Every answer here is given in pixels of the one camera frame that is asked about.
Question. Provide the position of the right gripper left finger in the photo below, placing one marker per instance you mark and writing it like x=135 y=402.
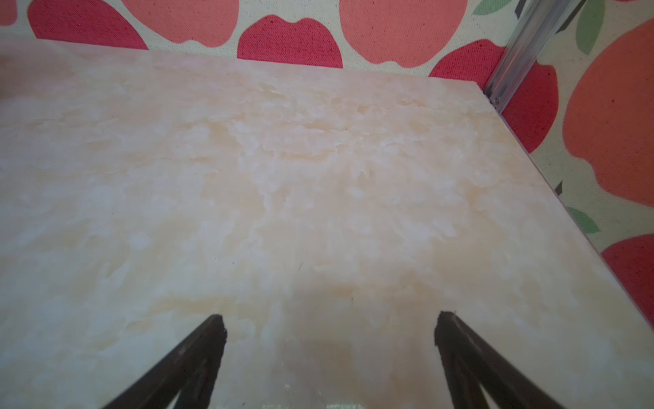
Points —
x=186 y=377

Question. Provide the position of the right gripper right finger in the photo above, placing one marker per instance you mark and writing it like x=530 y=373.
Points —
x=474 y=370

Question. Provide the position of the right aluminium frame post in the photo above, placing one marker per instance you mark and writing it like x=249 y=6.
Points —
x=539 y=22

